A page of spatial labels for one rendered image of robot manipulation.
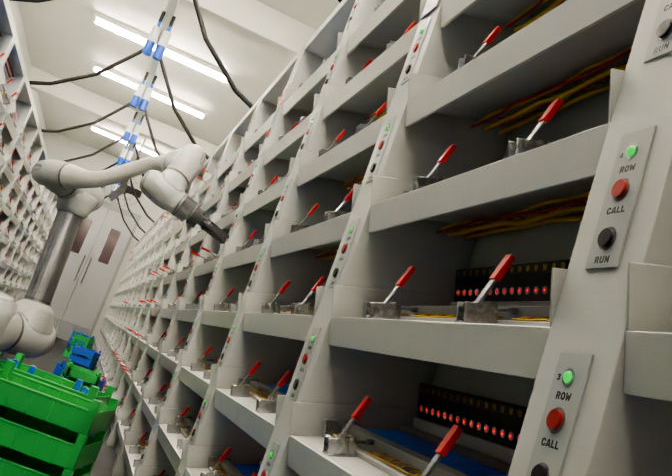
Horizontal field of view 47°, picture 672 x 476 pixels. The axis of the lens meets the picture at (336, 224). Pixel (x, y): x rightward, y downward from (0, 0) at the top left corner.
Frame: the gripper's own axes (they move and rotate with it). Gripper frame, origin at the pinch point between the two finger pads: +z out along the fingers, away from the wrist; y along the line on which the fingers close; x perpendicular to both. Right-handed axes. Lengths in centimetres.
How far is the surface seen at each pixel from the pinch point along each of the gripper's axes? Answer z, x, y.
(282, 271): 4, 13, -92
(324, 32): -24, -68, -42
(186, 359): 6.9, 43.0, -22.5
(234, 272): 2.5, 10.8, -22.2
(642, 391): 4, 31, -234
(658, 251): 1, 20, -232
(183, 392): 13, 52, -22
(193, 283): 0, 15, 48
